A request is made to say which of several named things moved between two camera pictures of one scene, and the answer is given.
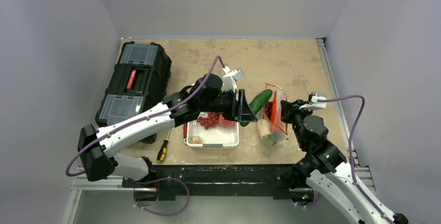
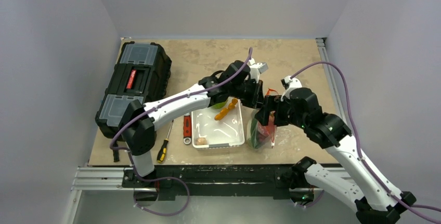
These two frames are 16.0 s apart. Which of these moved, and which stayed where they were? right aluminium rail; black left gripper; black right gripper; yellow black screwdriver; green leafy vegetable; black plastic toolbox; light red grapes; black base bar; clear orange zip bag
Moved: light red grapes; clear orange zip bag; black right gripper; green leafy vegetable; black left gripper
Stayed: black base bar; right aluminium rail; yellow black screwdriver; black plastic toolbox
